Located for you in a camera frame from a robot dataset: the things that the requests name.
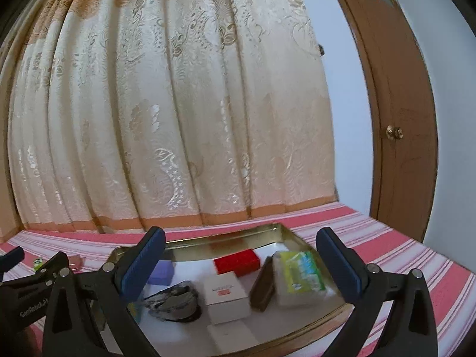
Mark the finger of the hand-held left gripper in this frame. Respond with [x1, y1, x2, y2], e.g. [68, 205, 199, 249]
[0, 247, 25, 280]
[30, 252, 75, 287]

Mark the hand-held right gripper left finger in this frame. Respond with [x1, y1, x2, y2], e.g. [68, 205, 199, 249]
[42, 226, 167, 357]

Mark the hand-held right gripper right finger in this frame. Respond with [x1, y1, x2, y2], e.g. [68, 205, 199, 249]
[315, 227, 439, 357]

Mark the purple block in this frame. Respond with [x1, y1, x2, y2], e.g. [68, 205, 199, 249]
[147, 259, 175, 285]

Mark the clear box with green label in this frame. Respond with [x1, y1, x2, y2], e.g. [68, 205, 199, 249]
[271, 250, 337, 309]

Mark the dark brown box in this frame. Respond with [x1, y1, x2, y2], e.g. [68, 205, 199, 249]
[250, 256, 276, 312]

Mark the white box with red label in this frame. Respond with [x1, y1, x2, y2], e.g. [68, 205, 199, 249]
[203, 271, 250, 325]

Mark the gold metal tin tray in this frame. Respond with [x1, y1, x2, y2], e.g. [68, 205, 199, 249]
[98, 223, 354, 357]

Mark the small red box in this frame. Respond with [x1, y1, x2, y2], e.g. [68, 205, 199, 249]
[214, 249, 260, 276]

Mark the white charger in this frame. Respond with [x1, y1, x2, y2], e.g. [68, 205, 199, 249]
[206, 322, 263, 356]

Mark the grey patterned pouch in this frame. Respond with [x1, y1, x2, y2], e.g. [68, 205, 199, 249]
[143, 281, 201, 322]

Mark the pink striped blanket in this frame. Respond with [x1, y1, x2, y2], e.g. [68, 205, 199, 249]
[0, 201, 476, 357]

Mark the cream floral curtain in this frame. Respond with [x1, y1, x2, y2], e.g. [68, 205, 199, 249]
[0, 0, 338, 244]

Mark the brown wooden door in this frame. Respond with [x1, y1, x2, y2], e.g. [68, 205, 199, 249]
[322, 0, 436, 244]

